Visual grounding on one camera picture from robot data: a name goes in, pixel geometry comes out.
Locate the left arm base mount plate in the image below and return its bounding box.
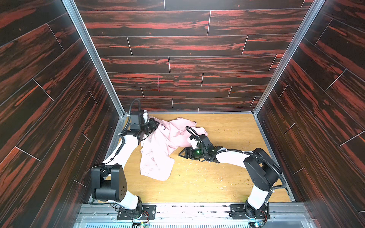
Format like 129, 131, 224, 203
117, 204, 157, 220

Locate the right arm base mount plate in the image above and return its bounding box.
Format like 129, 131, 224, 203
229, 202, 270, 220

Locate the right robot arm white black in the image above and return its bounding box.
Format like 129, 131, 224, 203
179, 135, 287, 219

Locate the aluminium front rail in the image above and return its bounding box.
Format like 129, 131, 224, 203
74, 203, 319, 228

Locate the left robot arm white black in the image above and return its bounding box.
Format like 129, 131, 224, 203
91, 109, 159, 217

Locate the pink zip-up jacket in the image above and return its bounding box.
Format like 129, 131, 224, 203
140, 118, 208, 181

